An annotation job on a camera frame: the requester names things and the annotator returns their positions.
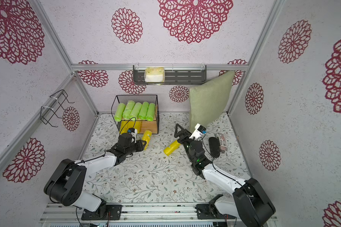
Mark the black wire wooden shelf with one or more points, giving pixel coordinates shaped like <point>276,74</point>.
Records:
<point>146,125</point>

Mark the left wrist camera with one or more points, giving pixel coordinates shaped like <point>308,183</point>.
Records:
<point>133,132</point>

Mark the green bag roll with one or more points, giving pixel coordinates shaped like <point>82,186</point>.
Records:
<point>150,112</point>
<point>143,111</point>
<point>119,112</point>
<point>128,109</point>
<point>135,111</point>

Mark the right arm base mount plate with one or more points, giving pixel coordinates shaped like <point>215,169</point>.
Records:
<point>207,211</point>

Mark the yellow bag roll top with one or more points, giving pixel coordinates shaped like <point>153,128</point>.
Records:
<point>171,148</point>

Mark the white yellow sponge block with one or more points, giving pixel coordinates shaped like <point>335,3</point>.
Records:
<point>154,74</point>

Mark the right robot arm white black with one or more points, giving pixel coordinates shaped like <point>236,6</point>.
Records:
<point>247,200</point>

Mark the green cushion pillow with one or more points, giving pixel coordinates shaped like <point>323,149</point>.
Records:
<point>209,100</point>

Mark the yellow bag roll front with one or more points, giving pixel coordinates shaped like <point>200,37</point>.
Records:
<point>123,127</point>

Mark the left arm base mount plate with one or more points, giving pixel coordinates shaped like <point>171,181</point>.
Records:
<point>104,212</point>

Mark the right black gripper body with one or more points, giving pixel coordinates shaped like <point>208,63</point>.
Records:
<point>183,137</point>

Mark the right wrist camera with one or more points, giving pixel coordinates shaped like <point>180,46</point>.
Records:
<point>199,132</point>

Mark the black oval object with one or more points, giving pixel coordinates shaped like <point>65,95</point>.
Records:
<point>214,147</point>

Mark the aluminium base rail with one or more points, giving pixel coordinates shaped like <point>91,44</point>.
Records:
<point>134,212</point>

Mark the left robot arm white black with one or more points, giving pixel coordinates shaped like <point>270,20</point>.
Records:
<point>65,186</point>

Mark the grey wall mounted rack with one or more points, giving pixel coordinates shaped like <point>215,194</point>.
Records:
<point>197,76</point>

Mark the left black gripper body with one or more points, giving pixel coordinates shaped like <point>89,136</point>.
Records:
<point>134,147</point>

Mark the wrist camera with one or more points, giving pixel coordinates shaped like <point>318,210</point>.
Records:
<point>133,132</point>
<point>199,132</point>

